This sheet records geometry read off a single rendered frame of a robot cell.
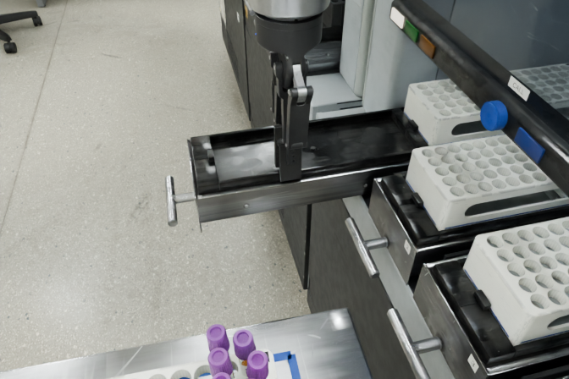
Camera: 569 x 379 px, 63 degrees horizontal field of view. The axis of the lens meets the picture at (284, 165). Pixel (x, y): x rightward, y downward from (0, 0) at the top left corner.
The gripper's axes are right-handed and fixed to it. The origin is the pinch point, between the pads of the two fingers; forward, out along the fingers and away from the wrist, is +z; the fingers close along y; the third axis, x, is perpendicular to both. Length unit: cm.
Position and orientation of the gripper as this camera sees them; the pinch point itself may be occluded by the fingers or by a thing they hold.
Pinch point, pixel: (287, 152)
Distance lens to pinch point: 64.0
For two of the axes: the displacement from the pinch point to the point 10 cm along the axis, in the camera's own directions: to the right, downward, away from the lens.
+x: -9.7, 1.5, -1.8
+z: 0.0, 7.6, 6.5
